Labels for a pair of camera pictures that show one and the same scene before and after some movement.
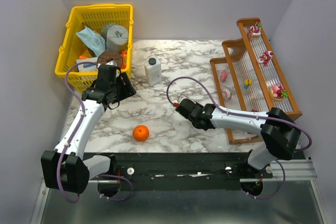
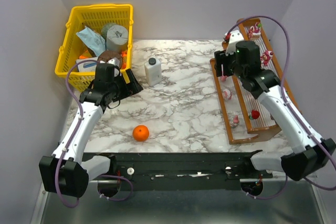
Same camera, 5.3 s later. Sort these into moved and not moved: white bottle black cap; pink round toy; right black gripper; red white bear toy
Moved: right black gripper
Not moved: red white bear toy; white bottle black cap; pink round toy
